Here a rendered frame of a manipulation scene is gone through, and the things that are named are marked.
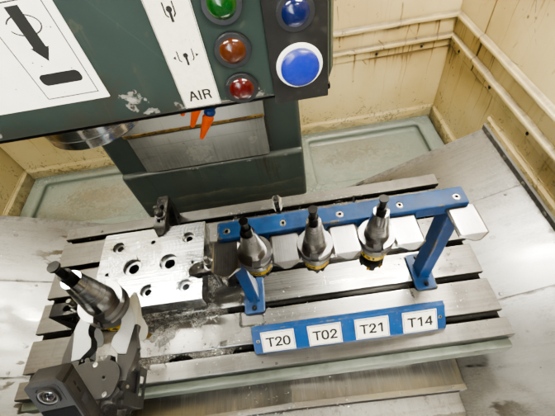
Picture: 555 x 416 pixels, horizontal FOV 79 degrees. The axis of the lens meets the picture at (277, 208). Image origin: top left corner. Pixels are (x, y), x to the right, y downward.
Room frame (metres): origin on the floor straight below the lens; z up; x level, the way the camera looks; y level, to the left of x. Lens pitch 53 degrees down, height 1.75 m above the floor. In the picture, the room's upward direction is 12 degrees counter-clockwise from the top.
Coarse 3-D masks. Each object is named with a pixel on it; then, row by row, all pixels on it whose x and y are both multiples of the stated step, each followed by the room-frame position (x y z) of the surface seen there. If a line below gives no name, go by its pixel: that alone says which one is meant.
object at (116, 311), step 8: (112, 288) 0.24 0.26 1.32; (120, 288) 0.24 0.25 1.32; (120, 296) 0.23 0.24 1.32; (128, 296) 0.23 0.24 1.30; (112, 304) 0.22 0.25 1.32; (120, 304) 0.22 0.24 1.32; (128, 304) 0.22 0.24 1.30; (80, 312) 0.21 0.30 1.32; (104, 312) 0.21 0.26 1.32; (112, 312) 0.20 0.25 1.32; (120, 312) 0.21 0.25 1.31; (88, 320) 0.20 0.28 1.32; (96, 320) 0.20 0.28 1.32; (104, 320) 0.20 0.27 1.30; (112, 320) 0.20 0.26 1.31
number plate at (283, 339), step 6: (276, 330) 0.25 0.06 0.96; (282, 330) 0.25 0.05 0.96; (288, 330) 0.24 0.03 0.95; (264, 336) 0.24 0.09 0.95; (270, 336) 0.24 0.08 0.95; (276, 336) 0.24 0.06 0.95; (282, 336) 0.24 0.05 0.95; (288, 336) 0.24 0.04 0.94; (294, 336) 0.23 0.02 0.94; (264, 342) 0.24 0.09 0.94; (270, 342) 0.23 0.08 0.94; (276, 342) 0.23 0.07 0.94; (282, 342) 0.23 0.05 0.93; (288, 342) 0.23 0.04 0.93; (294, 342) 0.22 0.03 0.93; (264, 348) 0.22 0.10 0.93; (270, 348) 0.22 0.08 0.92; (276, 348) 0.22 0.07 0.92; (282, 348) 0.22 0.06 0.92; (288, 348) 0.21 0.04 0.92
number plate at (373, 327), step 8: (360, 320) 0.23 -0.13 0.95; (368, 320) 0.23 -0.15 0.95; (376, 320) 0.23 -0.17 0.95; (384, 320) 0.22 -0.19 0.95; (360, 328) 0.22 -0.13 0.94; (368, 328) 0.22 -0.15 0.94; (376, 328) 0.22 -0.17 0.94; (384, 328) 0.21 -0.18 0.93; (360, 336) 0.21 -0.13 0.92; (368, 336) 0.20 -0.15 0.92; (376, 336) 0.20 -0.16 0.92
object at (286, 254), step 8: (288, 232) 0.34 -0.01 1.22; (296, 232) 0.34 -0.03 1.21; (272, 240) 0.33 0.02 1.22; (280, 240) 0.33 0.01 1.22; (288, 240) 0.32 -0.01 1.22; (296, 240) 0.32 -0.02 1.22; (272, 248) 0.31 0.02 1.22; (280, 248) 0.31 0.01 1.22; (288, 248) 0.31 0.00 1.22; (296, 248) 0.30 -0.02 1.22; (272, 256) 0.30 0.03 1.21; (280, 256) 0.30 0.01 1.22; (288, 256) 0.29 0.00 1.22; (296, 256) 0.29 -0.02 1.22; (280, 264) 0.28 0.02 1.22; (288, 264) 0.28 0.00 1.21
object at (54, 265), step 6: (54, 264) 0.23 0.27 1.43; (60, 264) 0.23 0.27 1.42; (48, 270) 0.22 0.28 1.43; (54, 270) 0.22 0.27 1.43; (60, 270) 0.23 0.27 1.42; (66, 270) 0.23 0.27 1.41; (60, 276) 0.22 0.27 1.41; (66, 276) 0.23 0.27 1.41; (72, 276) 0.23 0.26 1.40; (66, 282) 0.22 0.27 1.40; (72, 282) 0.22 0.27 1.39
